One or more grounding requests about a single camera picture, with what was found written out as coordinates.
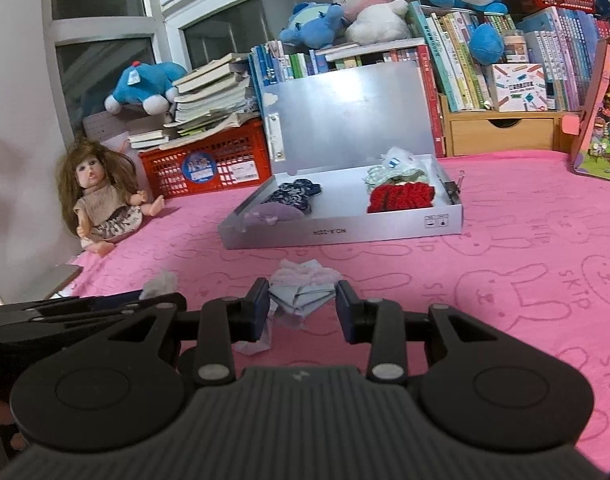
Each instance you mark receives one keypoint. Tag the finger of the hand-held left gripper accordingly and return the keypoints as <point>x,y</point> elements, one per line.
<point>85,316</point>
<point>117,297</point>

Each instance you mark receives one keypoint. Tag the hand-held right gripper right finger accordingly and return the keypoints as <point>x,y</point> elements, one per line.
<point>345,311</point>

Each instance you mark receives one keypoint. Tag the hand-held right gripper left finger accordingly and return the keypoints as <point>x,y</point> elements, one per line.
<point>260,306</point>

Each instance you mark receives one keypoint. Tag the grey paper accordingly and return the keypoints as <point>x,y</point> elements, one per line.
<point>300,298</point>

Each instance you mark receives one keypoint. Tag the silver open-lid box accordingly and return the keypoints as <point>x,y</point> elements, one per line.
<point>335,233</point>

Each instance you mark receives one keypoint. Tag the purple fluffy plush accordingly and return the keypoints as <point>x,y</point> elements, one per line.
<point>275,213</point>

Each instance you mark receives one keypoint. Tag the blue floral fabric pouch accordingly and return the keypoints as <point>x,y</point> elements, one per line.
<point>295,192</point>

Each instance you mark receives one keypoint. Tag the red knitted roll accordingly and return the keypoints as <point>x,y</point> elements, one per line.
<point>400,198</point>

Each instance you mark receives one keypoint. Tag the green floral cloth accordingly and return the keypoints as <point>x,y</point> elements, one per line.
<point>385,176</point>

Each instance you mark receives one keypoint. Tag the crumpled white paper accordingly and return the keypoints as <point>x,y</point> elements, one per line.
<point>157,283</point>

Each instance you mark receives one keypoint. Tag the white crumpled cloth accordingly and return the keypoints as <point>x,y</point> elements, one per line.
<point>305,270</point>

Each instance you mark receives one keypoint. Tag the brown-haired doll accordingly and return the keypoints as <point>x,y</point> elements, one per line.
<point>100,195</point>

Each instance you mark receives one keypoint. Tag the red plastic crate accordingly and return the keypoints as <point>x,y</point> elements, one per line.
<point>225,160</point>

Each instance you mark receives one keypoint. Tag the black binder clip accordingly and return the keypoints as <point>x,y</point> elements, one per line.
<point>457,187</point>

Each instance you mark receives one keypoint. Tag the pink rabbit-print blanket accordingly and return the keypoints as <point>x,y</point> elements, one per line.
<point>510,260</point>

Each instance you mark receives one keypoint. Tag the blue and white plush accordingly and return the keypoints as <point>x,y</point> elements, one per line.
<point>145,82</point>

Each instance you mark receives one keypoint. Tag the stack of books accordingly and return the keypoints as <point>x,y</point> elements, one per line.
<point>210,95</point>

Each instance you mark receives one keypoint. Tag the wooden drawer box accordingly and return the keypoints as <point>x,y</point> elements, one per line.
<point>485,137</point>

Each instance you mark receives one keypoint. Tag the row of books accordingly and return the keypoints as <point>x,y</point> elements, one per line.
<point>460,65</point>

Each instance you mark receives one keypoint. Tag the white colourful printed box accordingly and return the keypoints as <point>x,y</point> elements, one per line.
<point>517,87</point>

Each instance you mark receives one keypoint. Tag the blue alien plush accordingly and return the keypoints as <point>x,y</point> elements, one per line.
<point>312,25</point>

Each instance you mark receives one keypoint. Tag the pink hooded rabbit plush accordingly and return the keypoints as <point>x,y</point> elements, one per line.
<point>365,0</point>

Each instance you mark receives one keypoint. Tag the pink toy dollhouse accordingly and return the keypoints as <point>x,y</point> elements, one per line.
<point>602,125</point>

